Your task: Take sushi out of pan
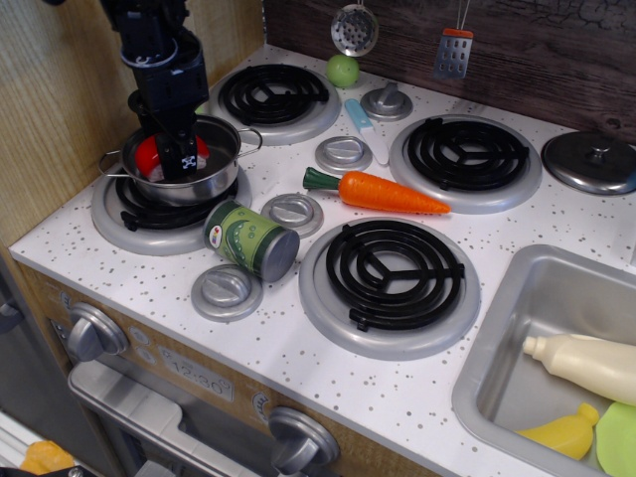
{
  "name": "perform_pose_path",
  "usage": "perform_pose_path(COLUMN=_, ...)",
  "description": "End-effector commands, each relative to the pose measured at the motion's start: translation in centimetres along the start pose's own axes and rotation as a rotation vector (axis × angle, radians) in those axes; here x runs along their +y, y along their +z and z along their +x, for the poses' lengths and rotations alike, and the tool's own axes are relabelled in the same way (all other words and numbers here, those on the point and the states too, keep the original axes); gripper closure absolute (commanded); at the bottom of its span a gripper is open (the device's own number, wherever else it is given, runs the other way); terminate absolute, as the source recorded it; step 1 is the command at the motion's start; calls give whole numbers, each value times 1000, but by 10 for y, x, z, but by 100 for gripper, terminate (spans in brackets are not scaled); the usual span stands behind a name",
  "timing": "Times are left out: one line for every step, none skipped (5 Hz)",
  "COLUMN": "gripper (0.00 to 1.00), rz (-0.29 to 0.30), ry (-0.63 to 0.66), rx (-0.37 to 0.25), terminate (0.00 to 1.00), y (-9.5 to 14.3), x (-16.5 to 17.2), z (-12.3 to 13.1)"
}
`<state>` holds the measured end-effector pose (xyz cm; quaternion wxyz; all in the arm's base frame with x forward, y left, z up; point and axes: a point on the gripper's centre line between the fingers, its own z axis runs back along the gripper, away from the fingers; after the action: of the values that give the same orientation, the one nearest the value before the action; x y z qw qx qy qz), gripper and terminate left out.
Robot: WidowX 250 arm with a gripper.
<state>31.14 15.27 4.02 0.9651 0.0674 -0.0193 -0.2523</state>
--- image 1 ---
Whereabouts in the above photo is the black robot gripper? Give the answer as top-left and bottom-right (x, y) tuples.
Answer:
(127, 47), (209, 182)

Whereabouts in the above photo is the red and white toy sushi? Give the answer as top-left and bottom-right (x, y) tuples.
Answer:
(134, 136), (210, 182)

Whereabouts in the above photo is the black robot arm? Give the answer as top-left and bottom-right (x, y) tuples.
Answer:
(101, 1), (209, 180)

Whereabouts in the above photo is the small steel pot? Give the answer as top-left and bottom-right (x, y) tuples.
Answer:
(97, 115), (262, 206)

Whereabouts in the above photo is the green pea can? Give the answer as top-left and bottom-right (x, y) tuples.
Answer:
(203, 200), (300, 282)

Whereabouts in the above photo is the back left black burner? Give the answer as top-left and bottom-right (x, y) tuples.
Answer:
(207, 64), (341, 146)

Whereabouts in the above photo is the silver stovetop knob middle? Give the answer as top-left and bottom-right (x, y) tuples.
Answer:
(260, 193), (324, 239)

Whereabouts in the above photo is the silver stovetop knob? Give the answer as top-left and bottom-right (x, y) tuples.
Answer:
(260, 193), (324, 239)
(191, 264), (263, 323)
(360, 82), (413, 121)
(315, 136), (373, 175)

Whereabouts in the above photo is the silver stovetop knob front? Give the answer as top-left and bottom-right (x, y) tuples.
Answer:
(191, 264), (263, 323)

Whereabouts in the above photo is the silver stovetop knob upper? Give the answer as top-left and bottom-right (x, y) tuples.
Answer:
(315, 136), (373, 175)

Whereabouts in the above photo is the green toy apple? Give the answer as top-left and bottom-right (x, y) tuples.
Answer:
(326, 54), (360, 88)

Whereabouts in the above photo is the orange toy carrot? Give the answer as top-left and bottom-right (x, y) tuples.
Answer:
(302, 167), (451, 215)

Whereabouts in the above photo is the left oven front knob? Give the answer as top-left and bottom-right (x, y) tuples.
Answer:
(68, 302), (129, 362)

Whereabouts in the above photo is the oven knob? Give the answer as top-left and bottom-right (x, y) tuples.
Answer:
(68, 302), (129, 362)
(268, 406), (340, 476)

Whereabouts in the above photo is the hanging steel skimmer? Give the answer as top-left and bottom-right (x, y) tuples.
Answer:
(330, 0), (380, 58)

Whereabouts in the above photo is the silver stovetop knob back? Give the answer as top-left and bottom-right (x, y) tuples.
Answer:
(360, 82), (413, 121)

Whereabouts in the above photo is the oven clock display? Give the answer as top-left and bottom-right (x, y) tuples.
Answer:
(158, 346), (235, 402)

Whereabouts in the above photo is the front right black burner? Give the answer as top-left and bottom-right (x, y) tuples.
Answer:
(298, 218), (481, 361)

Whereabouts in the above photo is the right oven front knob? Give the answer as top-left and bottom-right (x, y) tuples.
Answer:
(268, 406), (340, 476)

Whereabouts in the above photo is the orange object bottom left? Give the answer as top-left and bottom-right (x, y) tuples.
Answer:
(19, 440), (75, 476)

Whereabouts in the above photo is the steel sink basin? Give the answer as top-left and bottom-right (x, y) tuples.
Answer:
(452, 245), (635, 476)

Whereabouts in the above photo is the steel pot lid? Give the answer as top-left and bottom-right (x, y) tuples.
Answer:
(542, 131), (635, 196)

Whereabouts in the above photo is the cream toy bottle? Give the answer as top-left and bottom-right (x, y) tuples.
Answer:
(523, 334), (635, 405)

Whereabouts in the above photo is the yellow toy bottle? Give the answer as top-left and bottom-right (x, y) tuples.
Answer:
(516, 402), (600, 460)

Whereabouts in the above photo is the light green toy plate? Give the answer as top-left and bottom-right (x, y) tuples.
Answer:
(595, 402), (635, 477)

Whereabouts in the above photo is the blue handled toy knife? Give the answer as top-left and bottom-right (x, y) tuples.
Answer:
(344, 98), (390, 167)

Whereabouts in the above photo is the silver oven door handle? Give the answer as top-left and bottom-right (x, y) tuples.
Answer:
(68, 361), (254, 476)

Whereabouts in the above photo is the hanging orange handled spatula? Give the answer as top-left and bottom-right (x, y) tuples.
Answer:
(432, 1), (474, 80)

